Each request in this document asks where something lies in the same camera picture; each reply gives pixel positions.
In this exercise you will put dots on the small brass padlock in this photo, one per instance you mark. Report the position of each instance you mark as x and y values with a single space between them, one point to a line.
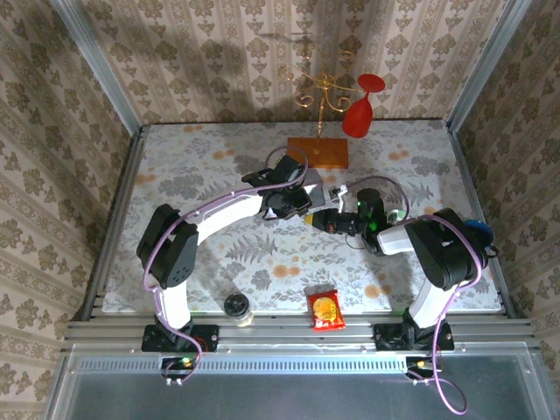
309 219

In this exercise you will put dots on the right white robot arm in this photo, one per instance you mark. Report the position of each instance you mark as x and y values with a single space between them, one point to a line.
442 249

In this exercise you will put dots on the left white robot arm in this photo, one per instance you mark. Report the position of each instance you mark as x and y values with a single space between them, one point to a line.
219 219

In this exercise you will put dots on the pale blue printed tin box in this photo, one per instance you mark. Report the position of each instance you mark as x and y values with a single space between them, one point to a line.
316 190

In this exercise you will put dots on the green leaf pattern bowl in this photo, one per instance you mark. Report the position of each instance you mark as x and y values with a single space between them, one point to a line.
396 215

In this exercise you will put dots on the red snack packet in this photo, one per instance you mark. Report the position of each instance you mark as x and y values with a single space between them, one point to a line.
326 310

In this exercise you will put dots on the red plastic wine glass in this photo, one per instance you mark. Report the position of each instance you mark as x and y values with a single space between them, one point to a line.
358 116

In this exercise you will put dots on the glass jar black lid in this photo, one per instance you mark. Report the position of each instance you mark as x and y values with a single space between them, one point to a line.
237 306

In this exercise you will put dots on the blue enamel mug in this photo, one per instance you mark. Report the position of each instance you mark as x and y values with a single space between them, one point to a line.
483 232

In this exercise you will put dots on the aluminium mounting rail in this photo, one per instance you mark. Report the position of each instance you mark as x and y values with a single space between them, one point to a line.
284 333

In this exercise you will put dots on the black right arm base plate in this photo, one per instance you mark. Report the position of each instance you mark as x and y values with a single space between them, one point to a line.
387 339

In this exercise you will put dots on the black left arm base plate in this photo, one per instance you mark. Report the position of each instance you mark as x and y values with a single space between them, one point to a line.
205 337

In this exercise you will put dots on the aluminium frame post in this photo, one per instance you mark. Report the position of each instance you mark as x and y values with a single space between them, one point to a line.
98 65
485 61

